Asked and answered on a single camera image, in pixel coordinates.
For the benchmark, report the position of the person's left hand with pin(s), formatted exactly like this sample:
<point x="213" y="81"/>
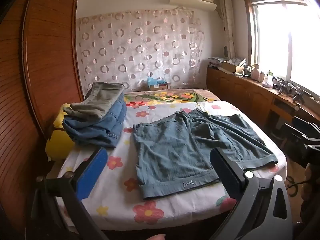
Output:
<point x="157" y="237"/>

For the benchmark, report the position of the floral floor rug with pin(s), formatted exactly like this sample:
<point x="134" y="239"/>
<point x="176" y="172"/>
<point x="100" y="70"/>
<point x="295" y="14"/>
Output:
<point x="293" y="170"/>

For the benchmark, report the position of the pink crumpled bag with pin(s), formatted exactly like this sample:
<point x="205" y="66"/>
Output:
<point x="267" y="84"/>

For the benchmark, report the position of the stack of folded cloths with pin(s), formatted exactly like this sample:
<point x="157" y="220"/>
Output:
<point x="216" y="61"/>

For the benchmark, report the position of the pink floral blanket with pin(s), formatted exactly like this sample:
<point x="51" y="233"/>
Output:
<point x="172" y="96"/>

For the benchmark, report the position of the wooden frame window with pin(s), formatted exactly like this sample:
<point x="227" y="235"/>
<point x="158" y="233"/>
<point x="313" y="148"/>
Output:
<point x="287" y="42"/>

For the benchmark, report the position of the yellow plush toy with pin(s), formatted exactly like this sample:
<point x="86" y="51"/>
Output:
<point x="58" y="145"/>

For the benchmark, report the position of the wooden louvred wardrobe door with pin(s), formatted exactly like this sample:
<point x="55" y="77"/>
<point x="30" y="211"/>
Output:
<point x="32" y="80"/>

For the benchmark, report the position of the patterned window curtain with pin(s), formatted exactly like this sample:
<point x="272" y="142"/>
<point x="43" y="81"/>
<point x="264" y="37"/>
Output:
<point x="227" y="22"/>

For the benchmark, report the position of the patterned cloth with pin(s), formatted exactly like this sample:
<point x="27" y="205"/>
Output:
<point x="236" y="61"/>

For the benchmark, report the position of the circle pattern sheer curtain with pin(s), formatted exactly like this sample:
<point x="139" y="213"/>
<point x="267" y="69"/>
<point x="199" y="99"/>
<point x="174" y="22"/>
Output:
<point x="140" y="52"/>

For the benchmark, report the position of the dark oval wall ornament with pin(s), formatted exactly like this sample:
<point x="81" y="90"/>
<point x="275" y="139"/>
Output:
<point x="225" y="51"/>

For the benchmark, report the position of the blue plastic bag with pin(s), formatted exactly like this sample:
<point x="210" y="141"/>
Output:
<point x="153" y="81"/>

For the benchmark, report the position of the bed with floral sheet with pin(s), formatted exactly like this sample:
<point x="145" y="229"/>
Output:
<point x="120" y="205"/>

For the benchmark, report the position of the blue denim folded jeans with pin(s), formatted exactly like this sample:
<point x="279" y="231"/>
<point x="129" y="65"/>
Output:
<point x="100" y="131"/>

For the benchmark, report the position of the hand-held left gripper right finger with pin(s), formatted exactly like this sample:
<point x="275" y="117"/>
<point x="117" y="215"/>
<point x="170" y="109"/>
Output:
<point x="221" y="170"/>

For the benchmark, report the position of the green lid bottle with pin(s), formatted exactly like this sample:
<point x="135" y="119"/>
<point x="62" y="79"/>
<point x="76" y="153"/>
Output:
<point x="270" y="76"/>

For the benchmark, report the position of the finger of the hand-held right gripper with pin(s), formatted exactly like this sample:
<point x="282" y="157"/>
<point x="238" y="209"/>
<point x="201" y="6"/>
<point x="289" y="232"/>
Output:
<point x="297" y="133"/>

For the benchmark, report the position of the open cardboard box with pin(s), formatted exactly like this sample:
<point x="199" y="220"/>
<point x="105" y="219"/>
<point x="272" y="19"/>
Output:
<point x="230" y="67"/>

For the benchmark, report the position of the olive green folded pants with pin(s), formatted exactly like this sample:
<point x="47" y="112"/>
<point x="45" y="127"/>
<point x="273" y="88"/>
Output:
<point x="100" y="100"/>

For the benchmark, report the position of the wooden cabinet desk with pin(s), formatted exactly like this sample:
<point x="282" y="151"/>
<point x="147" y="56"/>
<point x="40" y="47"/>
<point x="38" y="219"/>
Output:
<point x="240" y="90"/>

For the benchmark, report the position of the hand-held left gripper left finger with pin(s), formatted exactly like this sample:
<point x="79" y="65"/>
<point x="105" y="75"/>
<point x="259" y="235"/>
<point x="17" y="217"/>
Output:
<point x="93" y="172"/>

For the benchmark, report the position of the teal short pants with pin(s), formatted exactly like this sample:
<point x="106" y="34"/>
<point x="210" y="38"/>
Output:
<point x="170" y="150"/>

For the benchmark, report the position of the small cardboard box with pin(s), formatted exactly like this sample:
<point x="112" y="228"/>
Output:
<point x="160" y="87"/>

